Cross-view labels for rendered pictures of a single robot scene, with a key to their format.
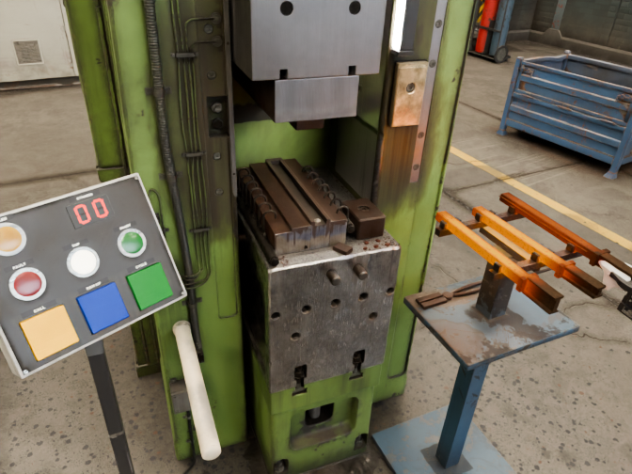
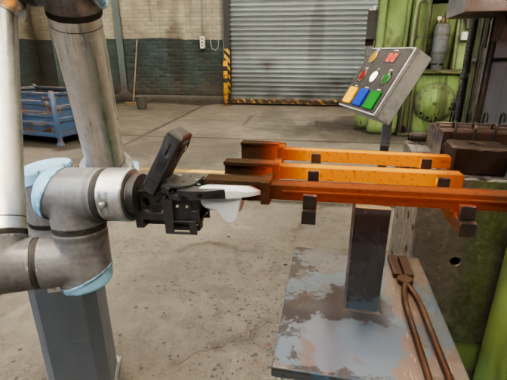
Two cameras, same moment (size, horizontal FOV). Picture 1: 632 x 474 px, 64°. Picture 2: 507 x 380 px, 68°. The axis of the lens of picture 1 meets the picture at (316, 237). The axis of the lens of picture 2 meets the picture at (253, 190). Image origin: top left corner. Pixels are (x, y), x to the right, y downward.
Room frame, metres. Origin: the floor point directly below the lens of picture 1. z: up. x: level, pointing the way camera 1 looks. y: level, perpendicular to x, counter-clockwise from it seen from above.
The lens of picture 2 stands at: (1.35, -1.14, 1.18)
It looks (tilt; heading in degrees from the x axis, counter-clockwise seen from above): 20 degrees down; 127
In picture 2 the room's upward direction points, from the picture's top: straight up
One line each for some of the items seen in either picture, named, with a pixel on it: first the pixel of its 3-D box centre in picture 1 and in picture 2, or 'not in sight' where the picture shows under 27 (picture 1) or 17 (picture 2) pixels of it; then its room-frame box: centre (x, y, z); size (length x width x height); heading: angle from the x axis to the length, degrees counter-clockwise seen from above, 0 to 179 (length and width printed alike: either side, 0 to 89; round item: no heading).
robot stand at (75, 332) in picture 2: not in sight; (75, 320); (0.20, -0.65, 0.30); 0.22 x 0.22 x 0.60; 49
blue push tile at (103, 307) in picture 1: (102, 308); (361, 97); (0.74, 0.40, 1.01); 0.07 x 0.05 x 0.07; 138
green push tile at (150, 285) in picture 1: (149, 286); (373, 100); (0.82, 0.34, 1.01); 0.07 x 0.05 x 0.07; 138
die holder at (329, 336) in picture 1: (300, 268); (506, 237); (1.35, 0.05, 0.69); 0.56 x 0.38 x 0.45; 23
